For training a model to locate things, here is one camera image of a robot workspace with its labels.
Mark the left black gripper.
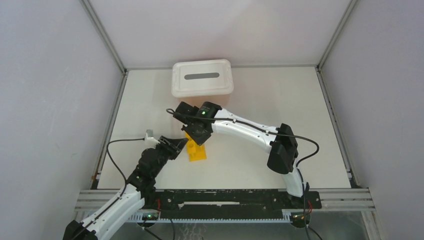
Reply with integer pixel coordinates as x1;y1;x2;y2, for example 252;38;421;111
151;136;189;178

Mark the yellow test tube rack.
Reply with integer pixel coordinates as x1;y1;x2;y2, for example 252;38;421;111
185;133;207;162

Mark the pink plastic storage bin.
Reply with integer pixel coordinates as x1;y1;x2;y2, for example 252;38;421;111
190;94;230;107

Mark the translucent white bin lid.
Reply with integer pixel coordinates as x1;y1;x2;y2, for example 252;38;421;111
171;59;234;98

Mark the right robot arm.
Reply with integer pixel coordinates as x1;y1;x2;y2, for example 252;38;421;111
168;101;309;208

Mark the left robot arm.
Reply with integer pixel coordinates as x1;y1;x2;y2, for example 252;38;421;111
63;136;189;240

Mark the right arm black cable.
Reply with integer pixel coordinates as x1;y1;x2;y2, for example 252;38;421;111
165;108;321;213

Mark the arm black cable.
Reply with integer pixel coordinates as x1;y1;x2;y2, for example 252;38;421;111
72;138;147;240
165;108;321;213

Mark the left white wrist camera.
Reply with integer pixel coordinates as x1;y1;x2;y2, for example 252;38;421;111
144;129;160;146

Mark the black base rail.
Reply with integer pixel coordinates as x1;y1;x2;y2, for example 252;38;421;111
141;189;323;221

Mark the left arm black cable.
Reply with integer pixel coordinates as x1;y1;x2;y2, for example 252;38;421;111
72;138;147;240

